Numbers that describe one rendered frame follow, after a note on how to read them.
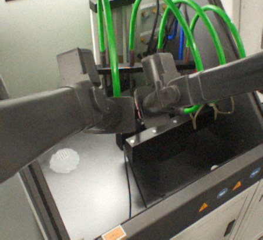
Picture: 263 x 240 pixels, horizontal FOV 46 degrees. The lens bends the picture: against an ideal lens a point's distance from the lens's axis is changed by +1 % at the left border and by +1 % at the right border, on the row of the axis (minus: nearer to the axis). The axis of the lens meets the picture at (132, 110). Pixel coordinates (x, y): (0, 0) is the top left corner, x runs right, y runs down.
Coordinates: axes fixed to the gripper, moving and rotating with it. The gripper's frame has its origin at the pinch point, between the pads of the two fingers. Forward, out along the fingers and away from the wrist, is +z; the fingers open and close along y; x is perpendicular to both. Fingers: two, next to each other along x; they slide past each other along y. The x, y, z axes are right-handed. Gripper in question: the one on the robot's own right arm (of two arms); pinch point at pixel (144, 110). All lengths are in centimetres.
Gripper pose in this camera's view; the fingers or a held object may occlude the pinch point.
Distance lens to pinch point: 83.8
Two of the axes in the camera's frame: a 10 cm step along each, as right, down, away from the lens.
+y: -2.5, -9.7, 0.7
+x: -9.5, 2.3, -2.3
